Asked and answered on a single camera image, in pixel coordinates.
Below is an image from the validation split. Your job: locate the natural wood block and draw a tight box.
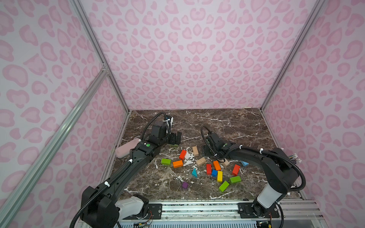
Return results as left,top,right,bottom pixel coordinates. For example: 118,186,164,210
193,146,199,157
196,157,206,166
222,160,230,167

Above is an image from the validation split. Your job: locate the light blue block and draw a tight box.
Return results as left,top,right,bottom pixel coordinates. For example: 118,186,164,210
241,161,249,167

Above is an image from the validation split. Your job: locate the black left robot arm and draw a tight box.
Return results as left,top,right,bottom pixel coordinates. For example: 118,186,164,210
69,112,173,228

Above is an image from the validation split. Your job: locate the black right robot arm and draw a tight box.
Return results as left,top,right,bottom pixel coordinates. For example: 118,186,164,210
200,125,307,218

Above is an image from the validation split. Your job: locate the orange block centre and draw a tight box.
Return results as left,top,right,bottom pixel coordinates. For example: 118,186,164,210
213,161,221,171

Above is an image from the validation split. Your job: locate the orange block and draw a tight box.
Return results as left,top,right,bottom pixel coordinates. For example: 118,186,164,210
173,160,184,168
213,161,221,171

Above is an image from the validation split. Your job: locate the orange block left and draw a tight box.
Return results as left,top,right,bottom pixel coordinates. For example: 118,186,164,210
173,160,184,168

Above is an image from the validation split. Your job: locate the green block lower left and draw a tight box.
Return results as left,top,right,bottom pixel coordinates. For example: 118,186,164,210
161,159,172,166

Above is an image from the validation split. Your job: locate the green block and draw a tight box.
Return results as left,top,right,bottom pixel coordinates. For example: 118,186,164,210
161,159,172,166
230,176,241,184
219,181,230,192

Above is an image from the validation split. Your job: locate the blue cube block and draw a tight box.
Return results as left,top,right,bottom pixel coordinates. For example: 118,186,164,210
212,170,218,178

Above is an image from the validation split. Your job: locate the yellow block centre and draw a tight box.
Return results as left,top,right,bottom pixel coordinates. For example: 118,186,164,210
217,171,223,183

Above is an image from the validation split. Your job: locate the teal triangle block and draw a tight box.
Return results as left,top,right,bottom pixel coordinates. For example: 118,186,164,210
192,169,198,178

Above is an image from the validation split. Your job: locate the green block right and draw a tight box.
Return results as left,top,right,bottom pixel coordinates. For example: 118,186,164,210
230,176,241,184

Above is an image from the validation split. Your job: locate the pink pencil case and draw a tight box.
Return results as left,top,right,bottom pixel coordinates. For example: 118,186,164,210
115,138,141,159

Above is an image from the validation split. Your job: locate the green block bottom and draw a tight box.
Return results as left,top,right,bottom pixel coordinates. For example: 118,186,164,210
219,181,230,192

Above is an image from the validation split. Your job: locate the purple cube block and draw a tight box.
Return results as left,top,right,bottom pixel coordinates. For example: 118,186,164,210
182,182,189,189

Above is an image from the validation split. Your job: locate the bundle of pencils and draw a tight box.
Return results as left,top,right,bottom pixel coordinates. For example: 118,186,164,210
289,154,302,164

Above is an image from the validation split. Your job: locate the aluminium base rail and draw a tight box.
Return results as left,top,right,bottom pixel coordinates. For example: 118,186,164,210
76,199,329,228

